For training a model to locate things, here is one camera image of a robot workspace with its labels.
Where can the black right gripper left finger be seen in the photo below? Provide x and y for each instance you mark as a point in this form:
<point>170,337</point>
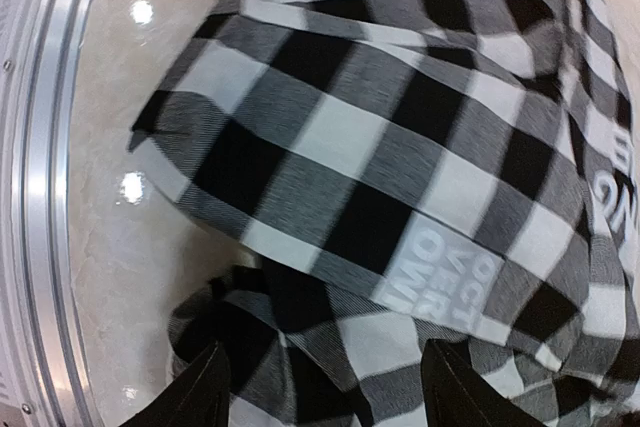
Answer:
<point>198,397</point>

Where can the black white checked shirt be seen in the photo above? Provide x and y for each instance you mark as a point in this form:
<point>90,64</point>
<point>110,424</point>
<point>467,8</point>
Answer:
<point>401,171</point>

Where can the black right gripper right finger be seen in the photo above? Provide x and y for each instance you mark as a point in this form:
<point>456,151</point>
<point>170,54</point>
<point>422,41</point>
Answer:
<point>456,395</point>

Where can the front aluminium rail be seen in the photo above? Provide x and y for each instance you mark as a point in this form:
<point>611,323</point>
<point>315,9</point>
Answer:
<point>44,375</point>

